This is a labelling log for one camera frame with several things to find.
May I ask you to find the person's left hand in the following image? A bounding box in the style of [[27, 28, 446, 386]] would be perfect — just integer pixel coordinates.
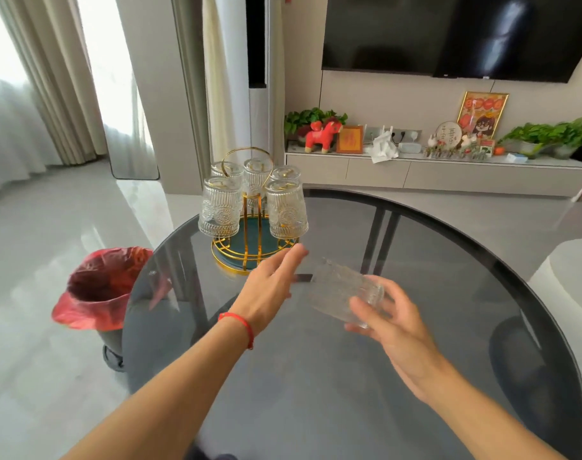
[[228, 243, 310, 332]]

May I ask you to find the person's right hand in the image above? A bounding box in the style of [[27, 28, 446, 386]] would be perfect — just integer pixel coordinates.
[[344, 275, 448, 404]]

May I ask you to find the clear embossed glass cup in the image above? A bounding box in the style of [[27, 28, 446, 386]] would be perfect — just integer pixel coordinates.
[[308, 260, 386, 329], [198, 176, 244, 238], [264, 179, 310, 240], [243, 158, 273, 196], [211, 161, 246, 183], [270, 165, 302, 183]]

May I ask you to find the person's left forearm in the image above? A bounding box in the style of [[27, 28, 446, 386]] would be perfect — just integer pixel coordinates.
[[60, 317, 253, 460]]

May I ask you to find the person's right forearm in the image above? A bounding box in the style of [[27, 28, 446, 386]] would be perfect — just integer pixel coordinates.
[[418, 358, 568, 460]]

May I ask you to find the black table leg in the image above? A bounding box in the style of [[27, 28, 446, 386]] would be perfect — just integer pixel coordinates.
[[359, 207, 403, 279]]

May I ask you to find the red toy horse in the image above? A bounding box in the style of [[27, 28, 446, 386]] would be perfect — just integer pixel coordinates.
[[304, 119, 344, 154]]

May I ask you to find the grey low television cabinet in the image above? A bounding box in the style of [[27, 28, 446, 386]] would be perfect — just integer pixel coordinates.
[[285, 150, 582, 199]]

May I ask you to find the crumpled white tissue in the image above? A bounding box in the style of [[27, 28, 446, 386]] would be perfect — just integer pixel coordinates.
[[365, 130, 400, 164]]

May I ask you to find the small green potted plant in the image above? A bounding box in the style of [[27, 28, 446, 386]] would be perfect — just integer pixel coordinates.
[[284, 107, 348, 139]]

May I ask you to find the white standing air conditioner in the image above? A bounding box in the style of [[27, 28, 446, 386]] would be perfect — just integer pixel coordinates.
[[245, 0, 286, 164]]

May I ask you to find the row of small figurines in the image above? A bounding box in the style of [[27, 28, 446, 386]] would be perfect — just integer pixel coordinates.
[[422, 134, 497, 162]]

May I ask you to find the dark grey trash bin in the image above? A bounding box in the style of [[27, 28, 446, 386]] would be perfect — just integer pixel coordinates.
[[96, 328, 128, 372]]

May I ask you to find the black chair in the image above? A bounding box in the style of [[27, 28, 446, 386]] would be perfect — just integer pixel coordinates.
[[488, 315, 582, 460]]

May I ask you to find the red plastic bin bag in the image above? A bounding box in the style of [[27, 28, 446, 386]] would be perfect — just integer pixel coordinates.
[[51, 246, 173, 331]]

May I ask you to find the round white sign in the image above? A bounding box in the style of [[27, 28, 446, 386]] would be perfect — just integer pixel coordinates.
[[435, 121, 462, 149]]

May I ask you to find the white upholstered chair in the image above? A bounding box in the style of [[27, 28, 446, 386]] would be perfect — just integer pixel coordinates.
[[528, 238, 582, 410]]

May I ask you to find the cream curtain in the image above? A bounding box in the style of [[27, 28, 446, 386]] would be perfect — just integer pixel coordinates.
[[202, 0, 239, 164]]

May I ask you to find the gold framed cartoon picture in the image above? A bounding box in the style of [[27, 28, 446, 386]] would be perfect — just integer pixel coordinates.
[[456, 91, 510, 140]]

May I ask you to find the large green potted plant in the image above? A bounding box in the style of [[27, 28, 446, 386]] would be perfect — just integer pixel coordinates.
[[496, 117, 582, 159]]

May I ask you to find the beige drape curtain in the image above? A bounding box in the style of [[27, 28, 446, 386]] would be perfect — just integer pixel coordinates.
[[0, 0, 109, 166]]

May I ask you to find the white sheer curtain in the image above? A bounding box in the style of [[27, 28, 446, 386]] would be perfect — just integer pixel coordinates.
[[0, 0, 64, 196]]

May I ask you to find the red string bracelet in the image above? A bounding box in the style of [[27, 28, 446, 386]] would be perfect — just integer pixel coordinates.
[[218, 311, 255, 350]]

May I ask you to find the gold wire cup rack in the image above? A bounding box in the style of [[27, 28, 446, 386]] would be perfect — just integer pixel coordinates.
[[211, 146, 301, 276]]

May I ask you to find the small orange picture frame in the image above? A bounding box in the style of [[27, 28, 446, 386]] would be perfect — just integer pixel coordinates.
[[336, 125, 365, 155]]

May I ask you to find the white wall socket strip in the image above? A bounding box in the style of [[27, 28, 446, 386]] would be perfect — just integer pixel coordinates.
[[363, 126, 422, 143]]

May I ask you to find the black wall television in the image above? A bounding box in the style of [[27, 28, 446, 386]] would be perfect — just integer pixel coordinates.
[[321, 0, 582, 84]]

